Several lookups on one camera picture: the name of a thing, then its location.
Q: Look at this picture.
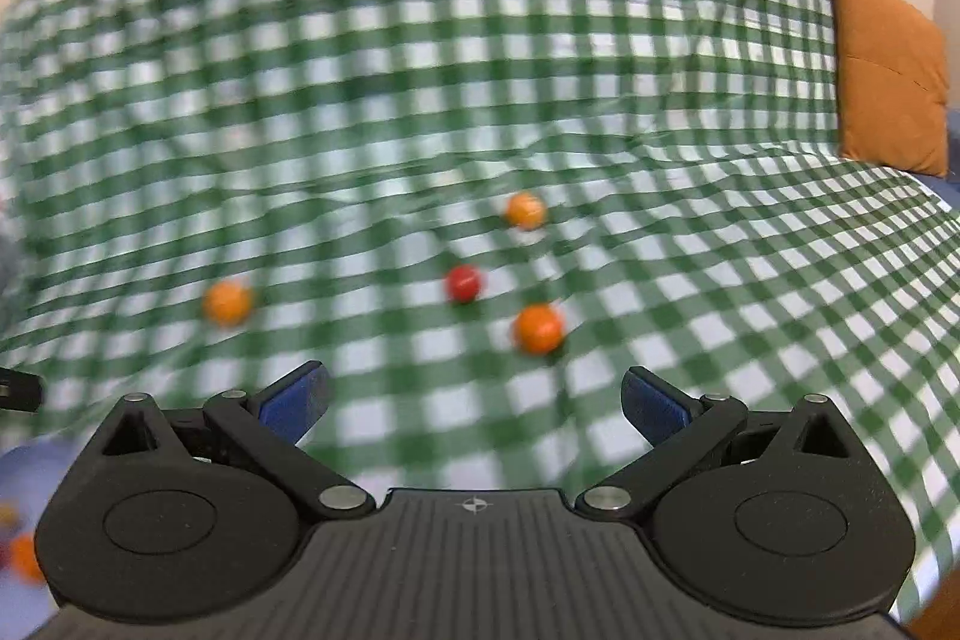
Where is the green checkered cloth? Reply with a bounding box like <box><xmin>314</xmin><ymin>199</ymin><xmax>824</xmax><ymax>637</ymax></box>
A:
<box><xmin>0</xmin><ymin>0</ymin><xmax>960</xmax><ymax>611</ymax></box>

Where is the orange pillow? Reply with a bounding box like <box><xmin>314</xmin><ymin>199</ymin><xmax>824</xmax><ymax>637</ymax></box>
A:
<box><xmin>830</xmin><ymin>0</ymin><xmax>952</xmax><ymax>178</ymax></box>

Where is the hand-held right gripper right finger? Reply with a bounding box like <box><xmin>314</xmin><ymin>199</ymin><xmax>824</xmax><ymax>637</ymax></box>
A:
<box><xmin>576</xmin><ymin>366</ymin><xmax>852</xmax><ymax>521</ymax></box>

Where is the light blue plate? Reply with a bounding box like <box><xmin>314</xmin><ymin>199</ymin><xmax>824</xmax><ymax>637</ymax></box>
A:
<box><xmin>0</xmin><ymin>441</ymin><xmax>102</xmax><ymax>618</ymax></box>

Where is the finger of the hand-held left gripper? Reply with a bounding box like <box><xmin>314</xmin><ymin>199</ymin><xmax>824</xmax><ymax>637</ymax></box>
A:
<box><xmin>0</xmin><ymin>370</ymin><xmax>43</xmax><ymax>413</ymax></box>

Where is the red cherry tomato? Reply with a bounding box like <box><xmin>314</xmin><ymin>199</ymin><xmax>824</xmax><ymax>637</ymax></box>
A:
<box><xmin>445</xmin><ymin>265</ymin><xmax>485</xmax><ymax>304</ymax></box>

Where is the yellow-orange round fruit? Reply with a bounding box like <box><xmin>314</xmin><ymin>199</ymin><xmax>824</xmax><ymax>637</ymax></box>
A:
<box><xmin>203</xmin><ymin>279</ymin><xmax>254</xmax><ymax>327</ymax></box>
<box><xmin>506</xmin><ymin>191</ymin><xmax>548</xmax><ymax>232</ymax></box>

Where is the small orange fruit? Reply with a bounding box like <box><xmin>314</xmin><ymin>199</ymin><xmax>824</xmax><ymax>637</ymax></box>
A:
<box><xmin>512</xmin><ymin>304</ymin><xmax>566</xmax><ymax>355</ymax></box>
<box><xmin>9</xmin><ymin>533</ymin><xmax>47</xmax><ymax>585</ymax></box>

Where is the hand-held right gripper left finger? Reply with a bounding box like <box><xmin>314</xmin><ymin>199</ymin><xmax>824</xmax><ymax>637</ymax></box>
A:
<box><xmin>97</xmin><ymin>361</ymin><xmax>376</xmax><ymax>522</ymax></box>

